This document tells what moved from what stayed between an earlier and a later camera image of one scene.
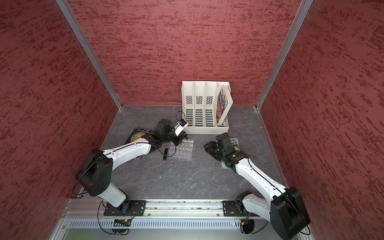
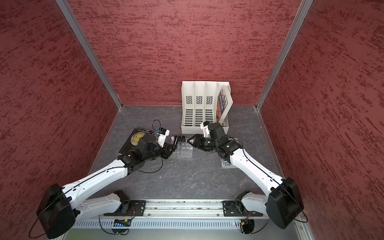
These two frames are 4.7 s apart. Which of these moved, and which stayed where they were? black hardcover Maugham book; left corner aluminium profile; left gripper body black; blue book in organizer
Moved: left gripper body black
Stayed: blue book in organizer; left corner aluminium profile; black hardcover Maugham book
